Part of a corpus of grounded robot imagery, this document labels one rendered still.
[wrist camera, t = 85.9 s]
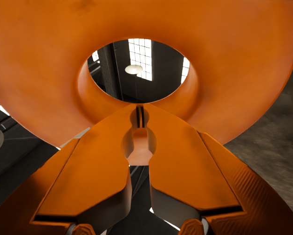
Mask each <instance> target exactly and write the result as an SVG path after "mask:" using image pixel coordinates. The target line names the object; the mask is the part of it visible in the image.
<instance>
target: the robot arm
mask: <svg viewBox="0 0 293 235"><path fill-rule="evenodd" d="M141 115H142V128H145V130H146V131H147V138H148V150H149V151H150V152H151V153H152V154H153V156H152V157H151V159H150V160H149V175H150V197H151V207H152V211H153V213H154V214H155V215H156V216H158V217H159V218H161V219H163V220H165V221H167V222H168V223H170V224H172V225H174V226H175V227H177V228H178V229H180V230H179V233H178V235H293V211H292V210H291V208H290V207H289V206H288V205H287V204H286V202H285V201H284V200H283V199H282V198H281V197H280V195H279V194H278V193H277V192H276V191H275V190H274V189H273V188H272V187H271V186H270V185H269V184H268V183H267V182H266V181H265V180H264V179H263V178H262V177H261V176H260V175H258V174H257V173H256V172H255V171H254V170H253V169H251V168H250V167H249V166H248V165H247V164H245V163H244V162H243V161H241V160H240V159H239V158H238V157H236V156H235V155H234V154H233V153H231V152H230V151H229V150H227V149H226V148H225V147H224V146H222V145H221V144H220V143H219V142H218V141H216V140H215V139H214V138H213V137H211V136H210V135H209V134H208V133H206V132H201V133H200V132H198V131H197V130H196V129H195V128H193V127H192V126H191V125H189V124H188V123H186V122H185V121H183V120H182V119H180V118H178V117H177V116H175V115H172V114H170V113H168V112H166V111H164V110H162V109H160V108H158V107H156V106H154V105H152V104H149V103H146V104H142V105H136V104H130V105H128V106H126V107H124V108H123V109H121V110H119V111H117V112H116V113H114V114H112V115H110V116H109V117H107V118H105V119H103V120H102V121H100V122H99V123H97V124H96V125H94V126H93V127H92V128H90V129H89V130H88V131H87V132H86V133H85V134H83V135H82V136H81V137H80V138H73V139H72V140H70V141H69V142H68V143H67V144H66V145H65V146H63V147H62V148H61V149H60V150H59V151H58V152H57V153H56V154H55V155H53V156H52V157H51V158H50V159H49V160H48V161H46V162H45V163H44V164H43V165H42V166H41V167H39V168H38V169H37V170H36V171H35V172H34V173H33V174H31V175H30V176H29V177H28V178H27V179H26V180H25V181H23V182H22V183H21V184H20V185H19V186H18V187H17V188H16V189H15V190H14V191H13V192H12V193H11V194H10V195H9V196H8V197H7V198H6V199H5V200H4V201H3V203H2V204H1V205H0V235H106V232H107V229H108V228H110V227H111V226H113V225H114V224H116V223H118V222H119V221H120V220H122V219H124V218H125V217H126V216H127V215H128V214H129V212H130V206H131V195H132V186H131V178H130V171H129V162H128V160H127V159H128V157H129V155H130V154H131V153H132V152H133V151H134V140H133V134H134V133H135V131H136V130H137V129H138V128H140V122H141Z"/></svg>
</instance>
